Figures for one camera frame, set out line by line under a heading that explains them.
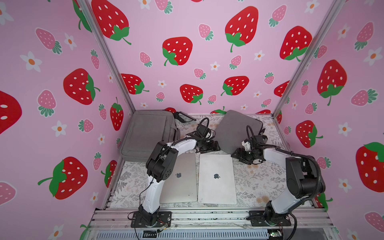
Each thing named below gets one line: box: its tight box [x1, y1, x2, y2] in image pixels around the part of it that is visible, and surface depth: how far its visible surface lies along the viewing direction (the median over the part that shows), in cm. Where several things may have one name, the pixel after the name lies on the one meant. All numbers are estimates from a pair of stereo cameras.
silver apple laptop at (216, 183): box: [198, 154, 237, 205], surface depth 88 cm
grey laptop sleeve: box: [215, 110, 264, 154], surface depth 113 cm
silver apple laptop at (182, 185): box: [159, 153, 198, 204], surface depth 88 cm
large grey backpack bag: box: [120, 110, 181, 162], surface depth 106 cm
